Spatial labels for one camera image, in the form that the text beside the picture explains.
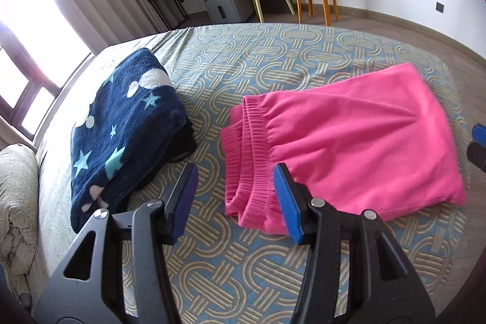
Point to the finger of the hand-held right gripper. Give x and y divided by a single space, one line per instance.
480 131
477 155

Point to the pink pants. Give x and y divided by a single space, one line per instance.
341 141

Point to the navy star blanket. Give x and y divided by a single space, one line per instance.
125 119

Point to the beige quilt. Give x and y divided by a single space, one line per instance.
17 210

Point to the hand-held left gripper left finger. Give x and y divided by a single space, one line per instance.
186 202

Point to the dark wall socket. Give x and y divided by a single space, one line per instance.
440 6

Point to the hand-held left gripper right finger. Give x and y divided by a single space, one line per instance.
288 202

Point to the bed with patterned bedspread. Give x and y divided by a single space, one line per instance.
243 271

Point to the window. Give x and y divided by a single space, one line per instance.
26 54

